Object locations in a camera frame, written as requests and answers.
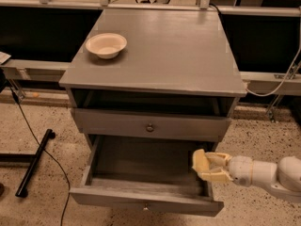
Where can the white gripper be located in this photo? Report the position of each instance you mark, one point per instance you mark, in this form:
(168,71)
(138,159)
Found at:
(241,170)

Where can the yellow sponge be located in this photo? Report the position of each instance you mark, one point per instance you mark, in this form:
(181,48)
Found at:
(200,161)

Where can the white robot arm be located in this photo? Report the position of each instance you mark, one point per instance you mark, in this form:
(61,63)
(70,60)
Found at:
(281,180)

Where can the closed grey upper drawer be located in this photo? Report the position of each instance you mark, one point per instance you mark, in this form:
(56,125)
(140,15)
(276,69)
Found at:
(151,125)

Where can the open grey lower drawer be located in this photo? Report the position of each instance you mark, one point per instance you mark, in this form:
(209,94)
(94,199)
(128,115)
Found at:
(145,174)

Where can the grey wooden drawer cabinet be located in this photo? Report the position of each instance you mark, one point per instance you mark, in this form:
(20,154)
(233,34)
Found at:
(175,62)

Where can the white paper bowl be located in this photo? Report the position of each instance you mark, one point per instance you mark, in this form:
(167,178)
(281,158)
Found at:
(106,45)

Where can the black stand leg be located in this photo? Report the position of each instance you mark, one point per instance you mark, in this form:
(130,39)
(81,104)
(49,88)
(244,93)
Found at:
(31,158)

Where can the grey metal rail frame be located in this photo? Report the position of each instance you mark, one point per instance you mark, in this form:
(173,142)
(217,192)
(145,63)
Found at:
(256,83)

